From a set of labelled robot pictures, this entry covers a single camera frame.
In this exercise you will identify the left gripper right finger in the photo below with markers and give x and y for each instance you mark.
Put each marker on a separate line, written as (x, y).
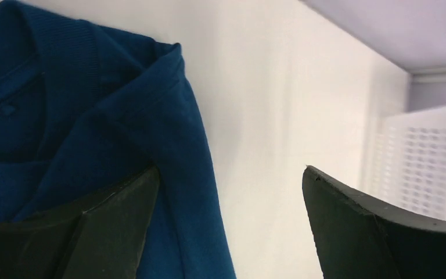
(359, 236)

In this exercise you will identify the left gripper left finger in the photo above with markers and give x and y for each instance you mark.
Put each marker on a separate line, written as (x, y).
(100, 235)

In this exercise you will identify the dark blue t shirt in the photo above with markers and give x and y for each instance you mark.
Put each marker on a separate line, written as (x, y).
(81, 107)

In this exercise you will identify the white plastic basket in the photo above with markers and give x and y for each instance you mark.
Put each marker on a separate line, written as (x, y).
(408, 168)

